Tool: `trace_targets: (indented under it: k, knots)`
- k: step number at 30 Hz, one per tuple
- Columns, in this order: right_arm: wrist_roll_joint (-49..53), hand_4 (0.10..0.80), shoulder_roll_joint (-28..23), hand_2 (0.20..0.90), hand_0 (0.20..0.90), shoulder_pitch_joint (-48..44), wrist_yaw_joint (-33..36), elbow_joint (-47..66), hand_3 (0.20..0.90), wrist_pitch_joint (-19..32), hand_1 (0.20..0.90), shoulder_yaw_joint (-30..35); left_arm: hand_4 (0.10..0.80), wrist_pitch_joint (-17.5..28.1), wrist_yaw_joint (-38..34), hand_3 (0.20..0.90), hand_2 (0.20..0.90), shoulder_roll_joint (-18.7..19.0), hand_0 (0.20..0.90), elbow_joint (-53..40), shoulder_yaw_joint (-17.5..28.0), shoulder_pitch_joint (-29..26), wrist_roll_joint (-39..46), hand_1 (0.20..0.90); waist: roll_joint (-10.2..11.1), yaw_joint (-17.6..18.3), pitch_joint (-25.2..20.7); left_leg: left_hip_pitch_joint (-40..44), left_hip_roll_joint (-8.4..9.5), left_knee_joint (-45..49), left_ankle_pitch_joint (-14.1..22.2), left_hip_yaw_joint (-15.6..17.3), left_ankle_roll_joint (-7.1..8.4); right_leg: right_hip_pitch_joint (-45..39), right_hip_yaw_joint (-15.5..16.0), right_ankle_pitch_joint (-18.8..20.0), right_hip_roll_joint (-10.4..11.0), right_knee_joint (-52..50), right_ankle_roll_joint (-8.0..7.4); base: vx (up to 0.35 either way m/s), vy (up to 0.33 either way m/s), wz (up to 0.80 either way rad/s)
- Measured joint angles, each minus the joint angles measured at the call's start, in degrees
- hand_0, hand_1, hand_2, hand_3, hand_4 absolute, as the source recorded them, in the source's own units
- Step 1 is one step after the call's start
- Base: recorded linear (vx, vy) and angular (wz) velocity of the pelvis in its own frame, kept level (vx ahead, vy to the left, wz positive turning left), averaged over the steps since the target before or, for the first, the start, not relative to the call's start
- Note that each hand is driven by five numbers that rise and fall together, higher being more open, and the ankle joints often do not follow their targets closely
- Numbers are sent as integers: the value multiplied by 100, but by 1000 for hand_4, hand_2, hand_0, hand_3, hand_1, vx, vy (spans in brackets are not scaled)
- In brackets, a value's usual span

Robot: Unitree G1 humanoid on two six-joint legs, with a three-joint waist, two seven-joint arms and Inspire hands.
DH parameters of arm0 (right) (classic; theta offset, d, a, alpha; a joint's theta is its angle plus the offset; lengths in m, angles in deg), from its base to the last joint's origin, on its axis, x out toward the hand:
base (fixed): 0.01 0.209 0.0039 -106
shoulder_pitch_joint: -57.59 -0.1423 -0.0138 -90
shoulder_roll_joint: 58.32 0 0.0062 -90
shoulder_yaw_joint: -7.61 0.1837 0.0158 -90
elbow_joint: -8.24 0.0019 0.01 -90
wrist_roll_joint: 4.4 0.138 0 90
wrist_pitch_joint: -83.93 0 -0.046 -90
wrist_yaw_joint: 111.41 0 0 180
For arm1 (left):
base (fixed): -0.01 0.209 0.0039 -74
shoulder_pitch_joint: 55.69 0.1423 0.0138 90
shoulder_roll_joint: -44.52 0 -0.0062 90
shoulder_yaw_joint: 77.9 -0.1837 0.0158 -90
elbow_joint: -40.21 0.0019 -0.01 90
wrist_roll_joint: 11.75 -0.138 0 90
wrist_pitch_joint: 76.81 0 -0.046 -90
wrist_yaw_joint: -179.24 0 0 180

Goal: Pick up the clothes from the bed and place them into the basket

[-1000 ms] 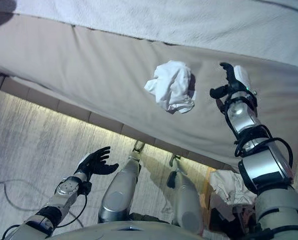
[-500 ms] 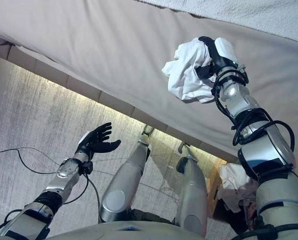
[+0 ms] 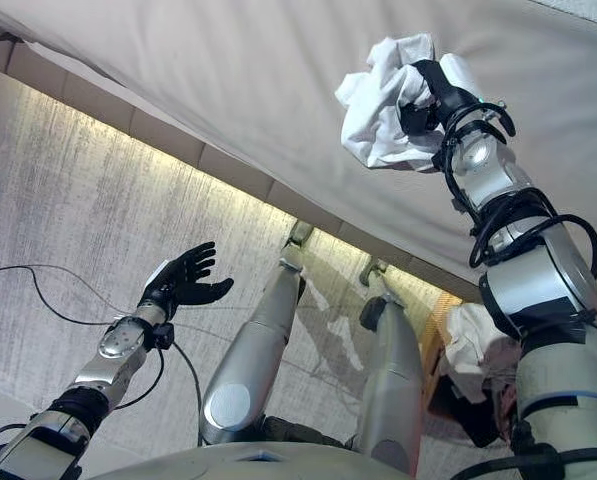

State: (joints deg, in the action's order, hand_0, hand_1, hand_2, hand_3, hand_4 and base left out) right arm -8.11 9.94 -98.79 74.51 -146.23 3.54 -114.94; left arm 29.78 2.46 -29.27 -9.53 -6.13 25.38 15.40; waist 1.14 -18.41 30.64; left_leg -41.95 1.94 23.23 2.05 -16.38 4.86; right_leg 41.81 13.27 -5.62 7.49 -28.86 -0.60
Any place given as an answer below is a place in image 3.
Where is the plain white garment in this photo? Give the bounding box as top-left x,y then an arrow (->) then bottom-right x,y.
334,32 -> 480,174

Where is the grey streaked rug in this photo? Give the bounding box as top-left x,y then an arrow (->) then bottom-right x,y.
0,62 -> 479,454

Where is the silver robot left leg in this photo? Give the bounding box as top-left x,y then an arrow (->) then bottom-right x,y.
200,219 -> 315,447

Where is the thin black floor cable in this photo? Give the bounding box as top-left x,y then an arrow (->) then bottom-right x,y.
0,264 -> 147,327

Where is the grey robot torso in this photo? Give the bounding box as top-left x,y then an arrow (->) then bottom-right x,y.
72,442 -> 414,480

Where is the large bed with grey cover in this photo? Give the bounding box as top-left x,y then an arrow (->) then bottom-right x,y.
0,0 -> 597,301

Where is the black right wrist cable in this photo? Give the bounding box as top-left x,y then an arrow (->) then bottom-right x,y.
442,99 -> 597,281

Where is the black garment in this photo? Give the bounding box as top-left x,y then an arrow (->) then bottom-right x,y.
427,374 -> 512,450

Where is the wooden laundry box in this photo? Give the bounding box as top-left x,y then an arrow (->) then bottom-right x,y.
420,293 -> 522,450

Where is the beige upholstered bed frame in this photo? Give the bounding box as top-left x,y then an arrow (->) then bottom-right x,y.
0,33 -> 480,305

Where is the cream white satin garment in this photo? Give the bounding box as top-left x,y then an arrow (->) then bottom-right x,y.
444,302 -> 523,405

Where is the silver robot right leg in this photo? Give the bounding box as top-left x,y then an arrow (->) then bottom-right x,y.
355,257 -> 425,477

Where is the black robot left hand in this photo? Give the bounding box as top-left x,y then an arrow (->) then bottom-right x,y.
137,241 -> 235,321

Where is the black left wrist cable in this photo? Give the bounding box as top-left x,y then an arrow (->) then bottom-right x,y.
111,319 -> 205,447

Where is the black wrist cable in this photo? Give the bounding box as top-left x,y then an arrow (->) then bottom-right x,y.
442,99 -> 597,281
111,319 -> 205,447

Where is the silver robot leg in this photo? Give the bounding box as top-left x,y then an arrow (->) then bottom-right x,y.
355,257 -> 425,477
200,219 -> 315,447

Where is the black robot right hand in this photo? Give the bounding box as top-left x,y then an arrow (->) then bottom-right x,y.
400,58 -> 484,136

